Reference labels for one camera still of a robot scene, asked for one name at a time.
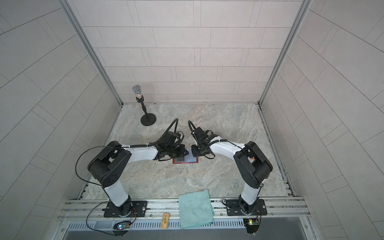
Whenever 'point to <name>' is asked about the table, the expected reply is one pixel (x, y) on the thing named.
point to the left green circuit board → (121, 225)
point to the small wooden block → (165, 220)
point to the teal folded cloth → (195, 209)
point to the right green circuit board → (252, 225)
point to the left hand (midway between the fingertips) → (193, 151)
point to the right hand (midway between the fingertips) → (194, 153)
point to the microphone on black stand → (147, 119)
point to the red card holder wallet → (188, 158)
